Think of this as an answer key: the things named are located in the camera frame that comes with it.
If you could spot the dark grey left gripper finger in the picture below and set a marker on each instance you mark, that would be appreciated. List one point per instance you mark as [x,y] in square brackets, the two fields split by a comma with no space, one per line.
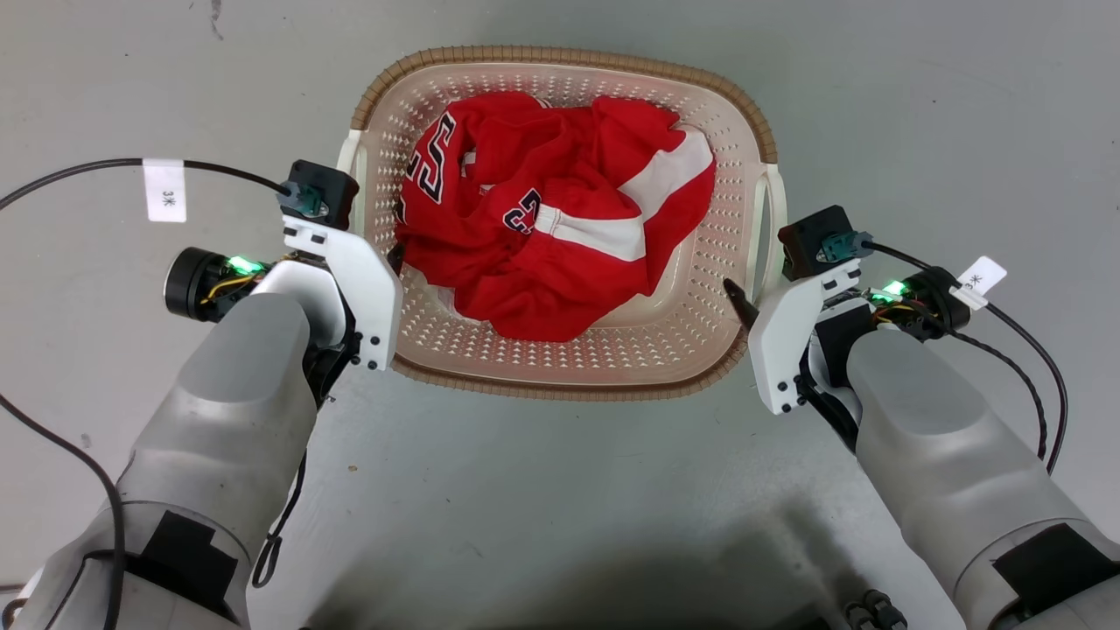
[398,260]

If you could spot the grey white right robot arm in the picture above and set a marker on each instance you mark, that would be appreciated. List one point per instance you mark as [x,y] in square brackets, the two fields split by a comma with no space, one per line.
[936,446]

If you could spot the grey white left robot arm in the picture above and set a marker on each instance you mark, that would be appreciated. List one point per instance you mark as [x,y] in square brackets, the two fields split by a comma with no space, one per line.
[219,420]

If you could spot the black robot base connectors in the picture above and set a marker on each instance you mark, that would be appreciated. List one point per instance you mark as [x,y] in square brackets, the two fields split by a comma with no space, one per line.
[875,611]

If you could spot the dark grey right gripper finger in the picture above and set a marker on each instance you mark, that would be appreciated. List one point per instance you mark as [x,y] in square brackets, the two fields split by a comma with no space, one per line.
[744,308]

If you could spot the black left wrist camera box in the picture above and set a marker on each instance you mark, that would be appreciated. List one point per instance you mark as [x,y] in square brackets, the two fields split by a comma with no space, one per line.
[328,188]

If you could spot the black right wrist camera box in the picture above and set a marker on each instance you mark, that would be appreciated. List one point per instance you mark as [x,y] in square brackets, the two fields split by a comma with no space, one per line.
[814,236]

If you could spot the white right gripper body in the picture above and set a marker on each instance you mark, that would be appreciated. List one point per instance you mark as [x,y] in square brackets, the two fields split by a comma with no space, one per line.
[783,341]

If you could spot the beige plastic laundry basket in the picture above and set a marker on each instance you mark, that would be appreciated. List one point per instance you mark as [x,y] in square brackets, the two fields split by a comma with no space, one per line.
[560,363]

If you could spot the red white sports jersey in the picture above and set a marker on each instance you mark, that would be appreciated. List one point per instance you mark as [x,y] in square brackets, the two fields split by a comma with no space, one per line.
[569,271]

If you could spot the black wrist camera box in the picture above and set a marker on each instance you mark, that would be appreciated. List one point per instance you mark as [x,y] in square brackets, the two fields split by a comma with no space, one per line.
[814,236]
[328,188]

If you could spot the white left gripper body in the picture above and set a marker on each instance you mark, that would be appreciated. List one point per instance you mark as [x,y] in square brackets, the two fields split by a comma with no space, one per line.
[367,289]

